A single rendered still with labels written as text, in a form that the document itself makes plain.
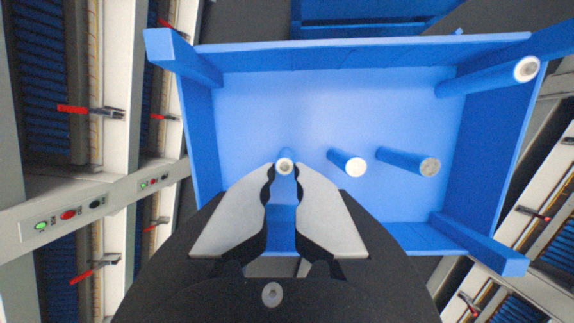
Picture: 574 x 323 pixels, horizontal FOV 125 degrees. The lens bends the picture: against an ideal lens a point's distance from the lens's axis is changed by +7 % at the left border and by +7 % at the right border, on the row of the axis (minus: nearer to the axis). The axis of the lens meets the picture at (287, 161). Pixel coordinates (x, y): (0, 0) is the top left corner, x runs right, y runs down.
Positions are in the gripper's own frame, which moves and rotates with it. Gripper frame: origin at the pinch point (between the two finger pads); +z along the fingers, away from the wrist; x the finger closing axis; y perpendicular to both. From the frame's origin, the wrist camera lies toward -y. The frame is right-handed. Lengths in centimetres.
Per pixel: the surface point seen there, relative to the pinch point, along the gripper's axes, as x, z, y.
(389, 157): 11.0, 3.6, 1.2
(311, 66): 2.8, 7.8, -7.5
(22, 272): -49, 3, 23
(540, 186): 90, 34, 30
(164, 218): -53, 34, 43
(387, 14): 19.3, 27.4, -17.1
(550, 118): 100, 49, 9
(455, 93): 17.1, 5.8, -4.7
